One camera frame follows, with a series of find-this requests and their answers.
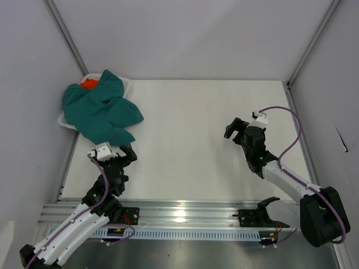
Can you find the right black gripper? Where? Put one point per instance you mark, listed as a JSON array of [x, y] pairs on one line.
[[238, 125]]

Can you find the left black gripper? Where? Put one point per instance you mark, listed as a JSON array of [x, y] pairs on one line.
[[130, 156]]

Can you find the green shorts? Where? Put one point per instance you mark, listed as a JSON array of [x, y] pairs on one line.
[[102, 114]]

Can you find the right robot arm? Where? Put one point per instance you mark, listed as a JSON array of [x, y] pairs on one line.
[[316, 211]]

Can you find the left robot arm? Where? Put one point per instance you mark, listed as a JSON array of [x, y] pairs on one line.
[[100, 207]]

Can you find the orange shorts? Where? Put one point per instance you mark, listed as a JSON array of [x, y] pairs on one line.
[[89, 83]]

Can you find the white plastic basket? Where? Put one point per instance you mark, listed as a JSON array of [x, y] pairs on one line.
[[94, 76]]

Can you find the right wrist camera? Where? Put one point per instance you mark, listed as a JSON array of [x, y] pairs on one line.
[[259, 119]]

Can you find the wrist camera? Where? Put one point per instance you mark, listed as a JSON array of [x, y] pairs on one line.
[[259, 119], [103, 152]]

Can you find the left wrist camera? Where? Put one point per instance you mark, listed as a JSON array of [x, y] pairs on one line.
[[103, 152]]

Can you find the right table edge rail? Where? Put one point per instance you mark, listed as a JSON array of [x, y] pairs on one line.
[[310, 165]]

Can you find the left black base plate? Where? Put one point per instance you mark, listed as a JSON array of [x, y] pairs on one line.
[[129, 216]]

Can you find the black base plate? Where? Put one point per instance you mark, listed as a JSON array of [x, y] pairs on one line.
[[252, 218], [129, 216]]

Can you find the aluminium mounting rail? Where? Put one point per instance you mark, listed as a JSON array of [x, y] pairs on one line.
[[180, 213]]

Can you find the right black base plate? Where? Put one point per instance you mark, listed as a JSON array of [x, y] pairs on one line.
[[252, 218]]

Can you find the white slotted cable duct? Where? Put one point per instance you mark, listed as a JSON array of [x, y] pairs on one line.
[[241, 235]]

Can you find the right aluminium frame post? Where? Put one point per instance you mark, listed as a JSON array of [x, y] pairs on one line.
[[318, 34]]

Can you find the aluminium frame post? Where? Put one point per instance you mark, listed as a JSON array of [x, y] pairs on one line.
[[318, 34], [65, 34]]

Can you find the left aluminium frame post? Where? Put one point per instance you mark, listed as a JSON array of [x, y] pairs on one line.
[[65, 34]]

